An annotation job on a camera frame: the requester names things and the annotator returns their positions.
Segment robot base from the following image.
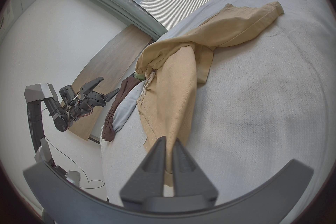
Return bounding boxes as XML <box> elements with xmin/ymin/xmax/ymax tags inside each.
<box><xmin>34</xmin><ymin>138</ymin><xmax>80</xmax><ymax>188</ymax></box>

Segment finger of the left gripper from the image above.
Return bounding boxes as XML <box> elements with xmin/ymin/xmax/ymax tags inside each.
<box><xmin>104</xmin><ymin>88</ymin><xmax>121</xmax><ymax>102</ymax></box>
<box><xmin>79</xmin><ymin>77</ymin><xmax>104</xmax><ymax>94</ymax></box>

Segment pale grey garment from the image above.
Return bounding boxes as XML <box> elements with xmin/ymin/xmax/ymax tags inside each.
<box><xmin>112</xmin><ymin>84</ymin><xmax>141</xmax><ymax>132</ymax></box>

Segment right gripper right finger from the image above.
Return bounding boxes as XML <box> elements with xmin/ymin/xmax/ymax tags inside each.
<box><xmin>172</xmin><ymin>138</ymin><xmax>219</xmax><ymax>204</ymax></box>

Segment black cable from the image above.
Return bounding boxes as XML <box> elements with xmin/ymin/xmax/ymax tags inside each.
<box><xmin>42</xmin><ymin>135</ymin><xmax>105</xmax><ymax>190</ymax></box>

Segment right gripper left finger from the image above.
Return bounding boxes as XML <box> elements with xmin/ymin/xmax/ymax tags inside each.
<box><xmin>120</xmin><ymin>136</ymin><xmax>167</xmax><ymax>208</ymax></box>

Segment tan shorts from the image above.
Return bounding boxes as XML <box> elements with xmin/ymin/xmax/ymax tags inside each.
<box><xmin>135</xmin><ymin>1</ymin><xmax>284</xmax><ymax>187</ymax></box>

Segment brown garment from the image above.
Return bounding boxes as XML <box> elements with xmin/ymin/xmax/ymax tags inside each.
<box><xmin>102</xmin><ymin>76</ymin><xmax>143</xmax><ymax>142</ymax></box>

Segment green garment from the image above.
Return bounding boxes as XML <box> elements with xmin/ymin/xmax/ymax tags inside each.
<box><xmin>132</xmin><ymin>71</ymin><xmax>147</xmax><ymax>82</ymax></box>

